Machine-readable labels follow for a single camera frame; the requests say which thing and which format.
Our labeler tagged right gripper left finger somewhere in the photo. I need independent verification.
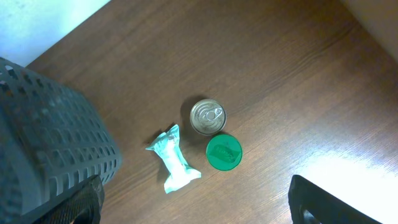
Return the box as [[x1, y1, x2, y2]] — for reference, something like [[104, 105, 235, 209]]
[[27, 175, 104, 224]]

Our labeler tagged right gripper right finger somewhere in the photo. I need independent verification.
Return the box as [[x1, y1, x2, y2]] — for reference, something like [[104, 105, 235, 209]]
[[288, 175, 377, 224]]

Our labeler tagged grey plastic basket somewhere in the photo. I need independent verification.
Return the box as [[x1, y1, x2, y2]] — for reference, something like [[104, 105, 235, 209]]
[[1, 59, 122, 222]]

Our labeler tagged green lidded glass jar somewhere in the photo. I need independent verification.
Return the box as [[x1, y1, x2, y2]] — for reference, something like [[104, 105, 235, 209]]
[[206, 134, 243, 171]]

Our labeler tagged mint green packet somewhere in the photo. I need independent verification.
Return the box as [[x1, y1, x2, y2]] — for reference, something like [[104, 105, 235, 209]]
[[146, 124, 201, 194]]

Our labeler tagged silver tin can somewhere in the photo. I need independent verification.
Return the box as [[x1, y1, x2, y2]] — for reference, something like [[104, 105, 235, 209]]
[[190, 99, 226, 136]]

